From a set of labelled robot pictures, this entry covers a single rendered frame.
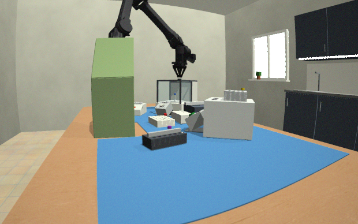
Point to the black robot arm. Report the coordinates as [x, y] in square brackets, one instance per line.
[124, 27]

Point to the white block with rows of round holes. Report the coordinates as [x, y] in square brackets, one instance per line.
[140, 108]

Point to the blue bench mat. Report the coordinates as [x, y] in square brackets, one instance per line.
[204, 177]

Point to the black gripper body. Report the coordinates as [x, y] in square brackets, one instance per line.
[178, 63]

